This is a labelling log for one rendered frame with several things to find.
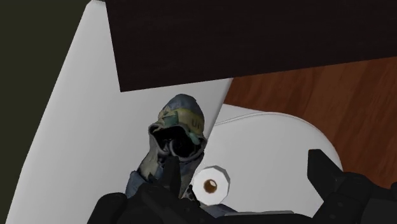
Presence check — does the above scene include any white toilet paper roll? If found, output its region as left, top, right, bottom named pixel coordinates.
left=192, top=165, right=231, bottom=206

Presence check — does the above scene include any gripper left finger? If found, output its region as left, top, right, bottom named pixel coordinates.
left=87, top=155, right=218, bottom=224

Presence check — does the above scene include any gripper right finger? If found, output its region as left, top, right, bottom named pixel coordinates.
left=307, top=148, right=397, bottom=224

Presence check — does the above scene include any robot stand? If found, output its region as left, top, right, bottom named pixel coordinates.
left=104, top=0, right=397, bottom=93

